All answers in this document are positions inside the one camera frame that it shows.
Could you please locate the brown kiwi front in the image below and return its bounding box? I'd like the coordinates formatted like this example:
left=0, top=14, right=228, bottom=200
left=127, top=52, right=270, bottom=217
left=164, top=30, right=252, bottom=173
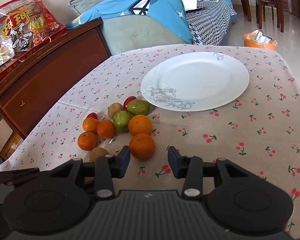
left=90, top=147, right=109, bottom=162

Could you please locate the brown kiwi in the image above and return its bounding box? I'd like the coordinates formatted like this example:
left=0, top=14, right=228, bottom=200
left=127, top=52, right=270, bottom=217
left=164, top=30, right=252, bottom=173
left=108, top=102, right=123, bottom=119
left=90, top=147, right=109, bottom=162

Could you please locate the large orange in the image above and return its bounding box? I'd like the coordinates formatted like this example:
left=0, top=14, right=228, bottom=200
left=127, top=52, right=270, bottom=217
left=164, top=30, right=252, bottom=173
left=128, top=115, right=152, bottom=136
left=129, top=133, right=155, bottom=160

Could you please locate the small orange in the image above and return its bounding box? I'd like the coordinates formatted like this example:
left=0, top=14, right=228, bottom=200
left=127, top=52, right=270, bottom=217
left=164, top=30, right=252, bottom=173
left=82, top=117, right=99, bottom=134
left=77, top=132, right=97, bottom=151
left=97, top=120, right=116, bottom=139

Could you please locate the green round fruit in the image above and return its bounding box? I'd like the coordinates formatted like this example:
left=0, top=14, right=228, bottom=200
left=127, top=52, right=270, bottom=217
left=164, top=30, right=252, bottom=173
left=113, top=111, right=132, bottom=133

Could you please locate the brown kiwi back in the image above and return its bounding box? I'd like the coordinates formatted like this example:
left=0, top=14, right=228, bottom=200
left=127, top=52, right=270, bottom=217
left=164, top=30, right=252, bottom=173
left=108, top=102, right=123, bottom=119

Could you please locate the green fruit from plate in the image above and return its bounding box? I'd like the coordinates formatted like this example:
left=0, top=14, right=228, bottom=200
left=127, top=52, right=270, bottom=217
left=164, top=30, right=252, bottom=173
left=127, top=99, right=150, bottom=115

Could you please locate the white plate with flower drawing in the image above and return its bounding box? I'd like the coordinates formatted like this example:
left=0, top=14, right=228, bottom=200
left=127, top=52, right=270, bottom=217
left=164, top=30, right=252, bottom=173
left=141, top=52, right=250, bottom=112

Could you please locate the cardboard box on floor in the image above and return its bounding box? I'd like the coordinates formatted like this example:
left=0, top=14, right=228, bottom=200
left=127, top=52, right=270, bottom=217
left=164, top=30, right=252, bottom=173
left=0, top=119, right=23, bottom=160

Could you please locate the dark wooden side cabinet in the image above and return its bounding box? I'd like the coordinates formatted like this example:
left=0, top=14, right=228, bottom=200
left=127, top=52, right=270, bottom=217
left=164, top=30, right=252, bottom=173
left=0, top=18, right=111, bottom=138

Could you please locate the cherry print tablecloth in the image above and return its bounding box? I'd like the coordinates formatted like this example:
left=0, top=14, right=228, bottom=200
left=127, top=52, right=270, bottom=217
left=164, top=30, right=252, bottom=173
left=0, top=45, right=300, bottom=238

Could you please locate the green sofa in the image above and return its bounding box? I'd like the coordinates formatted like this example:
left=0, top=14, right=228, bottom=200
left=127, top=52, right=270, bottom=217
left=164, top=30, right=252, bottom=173
left=101, top=15, right=186, bottom=55

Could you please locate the houndstooth sofa cover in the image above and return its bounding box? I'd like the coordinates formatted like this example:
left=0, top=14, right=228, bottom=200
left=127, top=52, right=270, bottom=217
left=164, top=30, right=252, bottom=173
left=186, top=0, right=238, bottom=46

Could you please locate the orange waste bin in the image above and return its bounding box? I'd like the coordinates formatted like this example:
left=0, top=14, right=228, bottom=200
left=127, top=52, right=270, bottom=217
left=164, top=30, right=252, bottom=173
left=243, top=30, right=277, bottom=50

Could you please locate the red snack gift bag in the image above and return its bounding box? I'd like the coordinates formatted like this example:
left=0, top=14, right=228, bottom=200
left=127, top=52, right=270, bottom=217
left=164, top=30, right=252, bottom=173
left=0, top=0, right=66, bottom=82

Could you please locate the white paper on sofa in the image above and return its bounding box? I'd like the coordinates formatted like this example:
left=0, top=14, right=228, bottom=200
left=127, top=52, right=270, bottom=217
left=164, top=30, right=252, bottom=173
left=182, top=0, right=197, bottom=11

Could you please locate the blue blanket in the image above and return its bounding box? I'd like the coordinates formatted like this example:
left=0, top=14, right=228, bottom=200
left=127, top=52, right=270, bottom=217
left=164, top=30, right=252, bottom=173
left=66, top=0, right=193, bottom=44

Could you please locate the dark wooden chair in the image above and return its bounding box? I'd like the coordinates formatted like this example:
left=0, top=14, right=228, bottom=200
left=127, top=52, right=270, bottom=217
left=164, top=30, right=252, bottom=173
left=255, top=0, right=285, bottom=33

